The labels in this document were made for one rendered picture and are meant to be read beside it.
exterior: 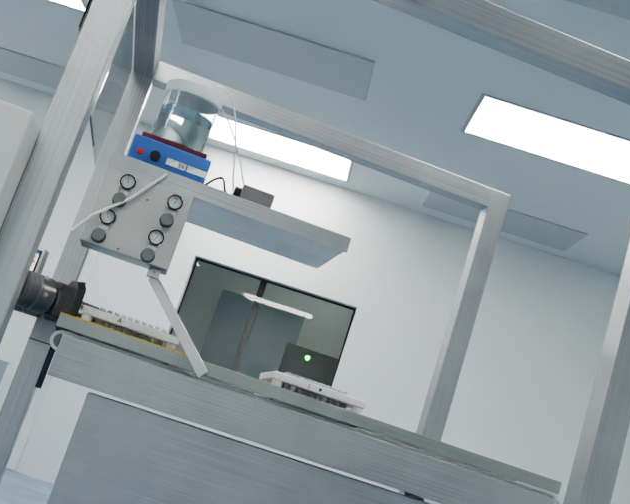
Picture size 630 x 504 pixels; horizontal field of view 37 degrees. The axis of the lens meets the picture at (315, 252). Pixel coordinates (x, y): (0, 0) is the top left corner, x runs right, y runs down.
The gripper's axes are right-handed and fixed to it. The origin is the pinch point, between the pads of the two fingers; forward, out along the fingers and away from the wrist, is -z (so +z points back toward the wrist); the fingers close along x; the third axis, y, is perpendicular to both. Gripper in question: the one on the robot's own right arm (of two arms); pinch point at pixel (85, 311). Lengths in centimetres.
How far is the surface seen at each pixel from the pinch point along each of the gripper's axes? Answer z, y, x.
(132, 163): 6.7, 9.1, -36.3
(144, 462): -19.6, 16.6, 29.9
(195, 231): -289, -412, -123
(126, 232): 3.1, 11.3, -19.9
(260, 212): -21.3, 26.6, -35.5
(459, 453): -80, 59, 5
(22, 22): -95, -395, -197
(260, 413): -36.3, 32.2, 10.7
